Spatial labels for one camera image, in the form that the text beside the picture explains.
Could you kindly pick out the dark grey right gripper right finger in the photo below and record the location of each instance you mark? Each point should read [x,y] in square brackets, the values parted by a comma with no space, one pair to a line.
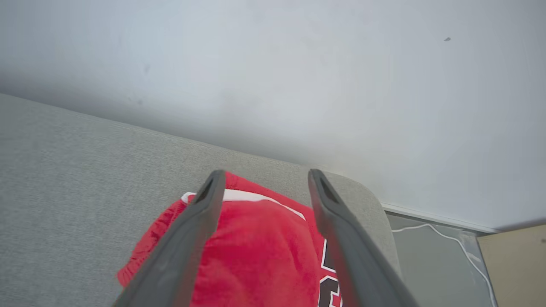
[358,264]

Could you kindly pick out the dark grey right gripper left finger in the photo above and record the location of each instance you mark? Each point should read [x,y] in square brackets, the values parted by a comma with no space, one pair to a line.
[179,256]

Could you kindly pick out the red shorts with white stripe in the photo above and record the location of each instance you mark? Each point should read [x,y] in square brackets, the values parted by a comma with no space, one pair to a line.
[256,256]

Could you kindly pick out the white baseboard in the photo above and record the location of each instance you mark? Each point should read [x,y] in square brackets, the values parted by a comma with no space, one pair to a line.
[435,217]

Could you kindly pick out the grey fabric sofa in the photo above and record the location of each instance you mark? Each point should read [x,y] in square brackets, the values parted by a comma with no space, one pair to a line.
[64,170]

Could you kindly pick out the beige wooden board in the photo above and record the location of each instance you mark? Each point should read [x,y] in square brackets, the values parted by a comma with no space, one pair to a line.
[516,268]

